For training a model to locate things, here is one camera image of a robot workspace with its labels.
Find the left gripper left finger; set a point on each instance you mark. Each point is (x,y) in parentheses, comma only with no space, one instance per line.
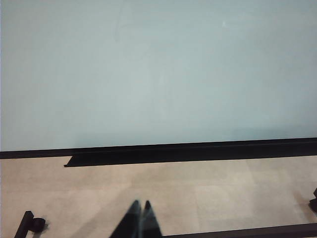
(128,225)

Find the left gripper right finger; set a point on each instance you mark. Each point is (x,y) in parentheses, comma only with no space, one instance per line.
(149,223)

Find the black whiteboard pen tray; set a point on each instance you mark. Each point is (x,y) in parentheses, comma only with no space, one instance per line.
(173,155)

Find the black caster wheel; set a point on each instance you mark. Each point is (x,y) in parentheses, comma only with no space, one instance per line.
(38,224)
(314,203)

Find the black base crossbar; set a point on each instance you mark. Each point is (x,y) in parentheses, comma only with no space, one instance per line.
(247,231)

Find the black stand foot bar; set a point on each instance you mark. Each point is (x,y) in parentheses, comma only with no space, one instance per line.
(24,224)

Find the white whiteboard with black frame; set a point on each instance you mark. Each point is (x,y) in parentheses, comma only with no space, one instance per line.
(148,74)

